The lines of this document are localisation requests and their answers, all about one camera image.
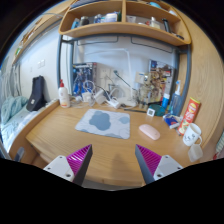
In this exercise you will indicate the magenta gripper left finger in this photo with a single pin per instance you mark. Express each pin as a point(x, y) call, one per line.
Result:
point(73, 167)

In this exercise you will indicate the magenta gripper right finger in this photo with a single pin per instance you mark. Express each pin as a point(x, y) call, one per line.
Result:
point(153, 166)

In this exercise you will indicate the pink computer mouse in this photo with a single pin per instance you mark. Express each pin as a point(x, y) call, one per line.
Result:
point(149, 131)

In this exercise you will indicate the grey blue mouse pad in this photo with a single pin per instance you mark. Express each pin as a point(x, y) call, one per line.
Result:
point(105, 123)

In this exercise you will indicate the clear plastic cup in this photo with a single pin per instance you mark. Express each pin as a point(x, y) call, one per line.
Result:
point(195, 152)

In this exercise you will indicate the white mug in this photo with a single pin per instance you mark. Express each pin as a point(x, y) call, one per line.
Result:
point(192, 135)

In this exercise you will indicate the blue white packet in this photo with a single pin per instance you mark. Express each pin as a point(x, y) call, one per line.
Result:
point(172, 121)

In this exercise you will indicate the small white clock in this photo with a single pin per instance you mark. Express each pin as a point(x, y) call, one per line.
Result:
point(150, 112)

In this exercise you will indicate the blue spray bottle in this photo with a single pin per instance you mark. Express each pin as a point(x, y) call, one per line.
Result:
point(176, 99)

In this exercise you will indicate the white lotion bottle red cap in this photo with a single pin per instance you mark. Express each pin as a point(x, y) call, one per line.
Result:
point(63, 95)

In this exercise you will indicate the white power strip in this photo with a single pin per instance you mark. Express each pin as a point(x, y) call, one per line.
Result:
point(114, 103)

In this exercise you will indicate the red chips can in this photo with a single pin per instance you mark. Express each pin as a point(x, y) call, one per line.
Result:
point(189, 116)

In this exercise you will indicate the black bag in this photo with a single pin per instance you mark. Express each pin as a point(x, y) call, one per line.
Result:
point(37, 99)

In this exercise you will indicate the bed with light bedding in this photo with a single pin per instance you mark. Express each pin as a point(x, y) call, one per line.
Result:
point(14, 117)

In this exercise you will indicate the blue poster box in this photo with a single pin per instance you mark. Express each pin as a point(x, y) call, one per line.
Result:
point(84, 77)

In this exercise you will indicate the wooden wall shelf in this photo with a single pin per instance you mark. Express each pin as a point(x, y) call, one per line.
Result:
point(149, 18)

